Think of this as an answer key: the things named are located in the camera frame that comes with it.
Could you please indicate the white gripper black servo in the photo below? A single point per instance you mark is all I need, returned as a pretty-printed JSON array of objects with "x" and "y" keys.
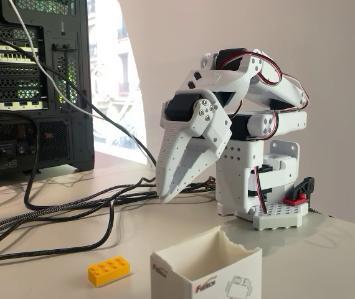
[{"x": 186, "y": 128}]

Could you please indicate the yellow toy brick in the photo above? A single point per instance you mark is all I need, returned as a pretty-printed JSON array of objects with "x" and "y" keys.
[{"x": 109, "y": 272}]

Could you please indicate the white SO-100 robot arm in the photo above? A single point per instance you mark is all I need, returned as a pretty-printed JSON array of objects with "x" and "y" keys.
[{"x": 286, "y": 121}]

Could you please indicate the white cardboard box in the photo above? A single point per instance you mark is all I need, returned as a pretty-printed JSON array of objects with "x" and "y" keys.
[{"x": 227, "y": 277}]

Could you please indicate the black and red clamp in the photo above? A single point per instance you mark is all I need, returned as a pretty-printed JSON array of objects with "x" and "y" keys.
[{"x": 300, "y": 191}]

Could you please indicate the black computer tower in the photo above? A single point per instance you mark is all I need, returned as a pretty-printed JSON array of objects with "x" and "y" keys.
[{"x": 25, "y": 78}]

